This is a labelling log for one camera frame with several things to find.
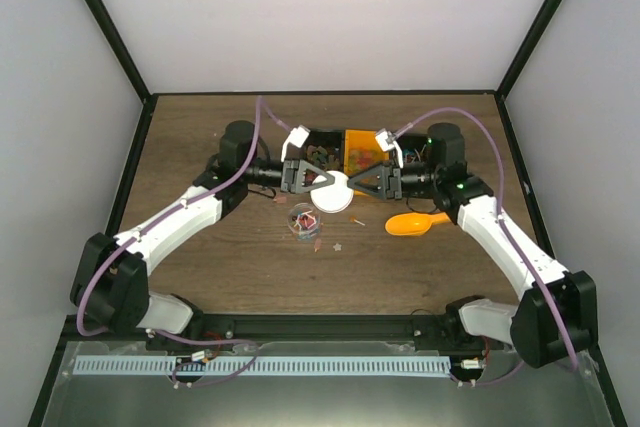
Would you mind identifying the light blue slotted rail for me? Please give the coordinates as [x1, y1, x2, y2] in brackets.
[72, 355, 451, 378]

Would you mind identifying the black bin with lollipops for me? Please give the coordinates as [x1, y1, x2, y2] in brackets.
[396, 133, 433, 168]

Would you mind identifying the white round lid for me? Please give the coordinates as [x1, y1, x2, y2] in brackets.
[310, 171, 354, 214]

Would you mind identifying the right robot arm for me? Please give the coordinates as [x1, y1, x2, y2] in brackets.
[348, 123, 598, 368]

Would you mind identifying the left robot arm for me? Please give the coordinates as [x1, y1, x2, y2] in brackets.
[70, 131, 336, 351]

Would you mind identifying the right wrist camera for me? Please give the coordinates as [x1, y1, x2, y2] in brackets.
[374, 129, 404, 168]

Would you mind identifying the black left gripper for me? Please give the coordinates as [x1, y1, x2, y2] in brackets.
[243, 158, 335, 195]

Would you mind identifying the yellow bin with star candies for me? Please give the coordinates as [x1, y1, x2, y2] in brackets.
[344, 129, 389, 176]

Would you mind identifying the black bin with popsicle candies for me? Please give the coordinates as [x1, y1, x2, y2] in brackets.
[300, 129, 345, 172]

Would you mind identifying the clear plastic cup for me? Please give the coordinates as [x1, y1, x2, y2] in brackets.
[286, 203, 322, 241]

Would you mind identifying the orange plastic scoop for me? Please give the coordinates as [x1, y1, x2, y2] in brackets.
[385, 212, 451, 237]

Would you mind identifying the black frame base bar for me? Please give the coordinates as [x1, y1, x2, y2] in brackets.
[64, 298, 598, 367]

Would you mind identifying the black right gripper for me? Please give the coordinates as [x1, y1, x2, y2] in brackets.
[349, 160, 441, 201]

